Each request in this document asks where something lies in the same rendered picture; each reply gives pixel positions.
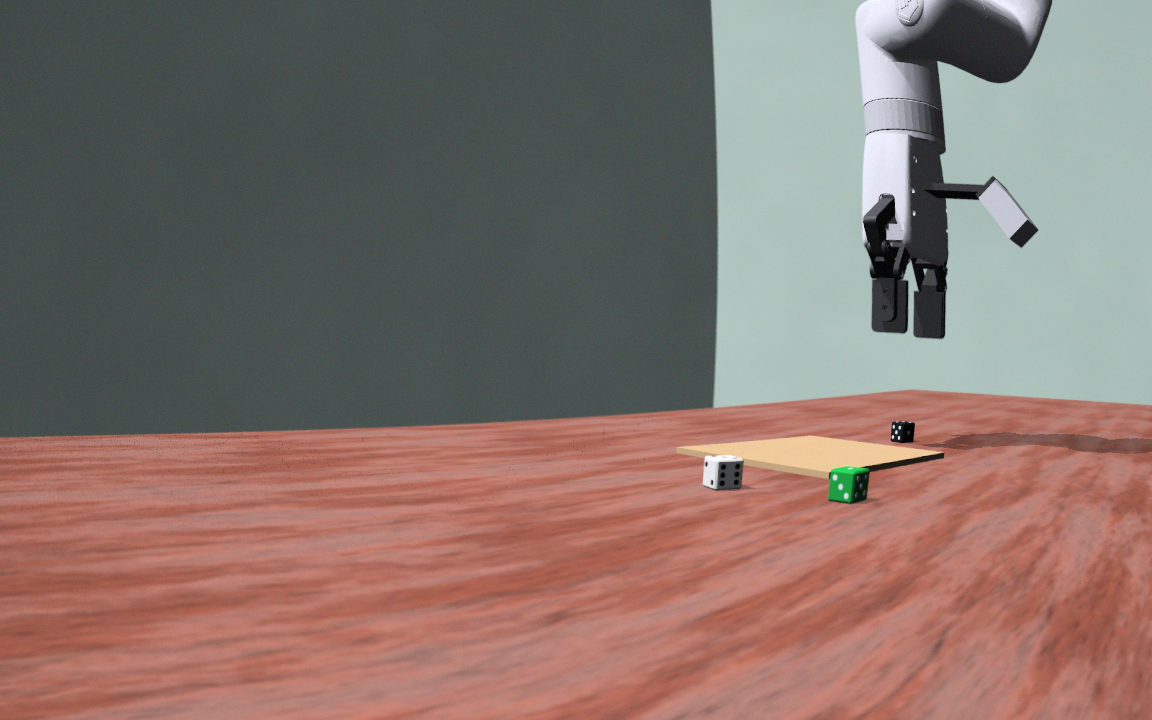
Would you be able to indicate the green die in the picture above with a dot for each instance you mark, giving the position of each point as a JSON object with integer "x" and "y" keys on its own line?
{"x": 848, "y": 484}

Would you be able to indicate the black die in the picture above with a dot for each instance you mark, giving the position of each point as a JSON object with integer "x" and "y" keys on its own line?
{"x": 902, "y": 431}

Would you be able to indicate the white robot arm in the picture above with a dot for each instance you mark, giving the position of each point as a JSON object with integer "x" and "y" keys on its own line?
{"x": 898, "y": 41}

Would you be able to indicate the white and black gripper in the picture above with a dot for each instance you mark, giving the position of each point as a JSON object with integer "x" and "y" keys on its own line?
{"x": 896, "y": 164}

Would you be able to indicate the tan square mat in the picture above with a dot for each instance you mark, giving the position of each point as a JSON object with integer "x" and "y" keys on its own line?
{"x": 814, "y": 456}

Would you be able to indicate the white die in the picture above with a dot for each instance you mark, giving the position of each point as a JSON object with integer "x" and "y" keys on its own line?
{"x": 723, "y": 472}

